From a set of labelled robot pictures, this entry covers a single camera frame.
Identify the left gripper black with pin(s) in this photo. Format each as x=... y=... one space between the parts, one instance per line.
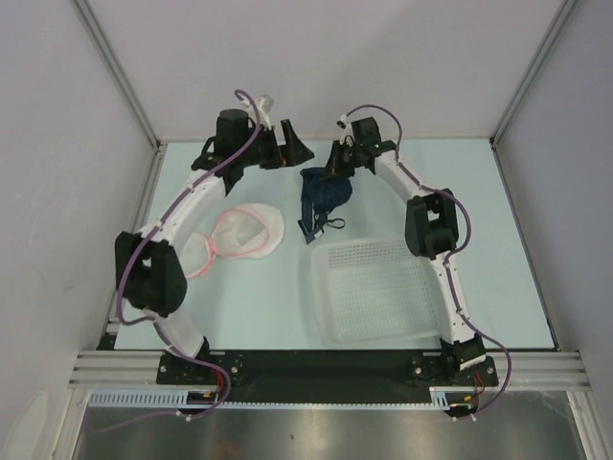
x=291 y=153

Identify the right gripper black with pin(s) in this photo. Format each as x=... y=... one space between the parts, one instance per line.
x=334 y=166

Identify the dark blue lace bra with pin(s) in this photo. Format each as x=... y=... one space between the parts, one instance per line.
x=321 y=194

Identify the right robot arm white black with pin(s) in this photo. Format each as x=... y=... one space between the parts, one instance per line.
x=431 y=233

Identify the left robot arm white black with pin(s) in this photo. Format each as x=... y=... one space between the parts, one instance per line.
x=148 y=273

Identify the white perforated plastic tray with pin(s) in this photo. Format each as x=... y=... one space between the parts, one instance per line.
x=371 y=291

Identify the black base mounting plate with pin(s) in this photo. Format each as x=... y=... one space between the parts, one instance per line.
x=338 y=373

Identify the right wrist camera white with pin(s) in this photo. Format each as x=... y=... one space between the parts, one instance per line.
x=346 y=137

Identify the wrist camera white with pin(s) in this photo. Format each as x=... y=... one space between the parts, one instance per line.
x=264 y=105
x=346 y=137

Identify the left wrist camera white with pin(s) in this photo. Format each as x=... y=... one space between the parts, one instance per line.
x=264 y=105

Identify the white slotted cable duct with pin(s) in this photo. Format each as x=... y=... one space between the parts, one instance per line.
x=429 y=398

